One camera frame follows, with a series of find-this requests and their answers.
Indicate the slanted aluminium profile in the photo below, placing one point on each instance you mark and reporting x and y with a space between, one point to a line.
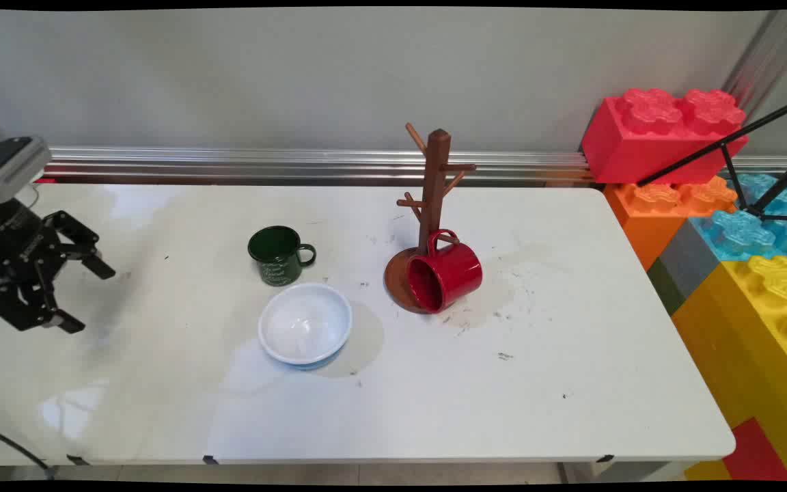
769 55

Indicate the brown wooden mug tree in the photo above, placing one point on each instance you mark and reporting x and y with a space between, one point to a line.
436 184

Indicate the small red flat toy brick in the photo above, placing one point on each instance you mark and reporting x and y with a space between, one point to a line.
755 454

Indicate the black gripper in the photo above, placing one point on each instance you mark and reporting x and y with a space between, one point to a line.
11 239

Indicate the black tripod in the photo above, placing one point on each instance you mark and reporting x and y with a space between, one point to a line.
735 160

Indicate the grey giant toy brick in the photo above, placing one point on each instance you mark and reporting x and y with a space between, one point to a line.
687 263

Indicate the red speckled enamel mug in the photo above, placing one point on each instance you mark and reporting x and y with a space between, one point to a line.
451 273

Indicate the blue giant toy brick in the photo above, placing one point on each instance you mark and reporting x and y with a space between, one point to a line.
742 232

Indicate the orange giant toy brick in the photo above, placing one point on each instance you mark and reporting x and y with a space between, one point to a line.
646 219

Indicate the dark green enamel mug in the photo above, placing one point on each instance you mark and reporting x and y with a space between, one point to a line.
277 263

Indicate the white bowl blue outside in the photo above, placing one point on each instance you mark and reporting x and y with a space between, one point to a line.
305 324

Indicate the horizontal aluminium rail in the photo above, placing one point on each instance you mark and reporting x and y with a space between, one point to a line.
298 164

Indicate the red giant toy brick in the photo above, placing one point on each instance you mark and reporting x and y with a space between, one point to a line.
639 143

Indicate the dark green giant toy brick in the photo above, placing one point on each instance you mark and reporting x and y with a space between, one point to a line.
665 287

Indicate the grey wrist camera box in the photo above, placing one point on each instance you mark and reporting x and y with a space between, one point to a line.
7 167

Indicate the yellow giant toy brick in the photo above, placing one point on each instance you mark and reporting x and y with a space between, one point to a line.
749 328

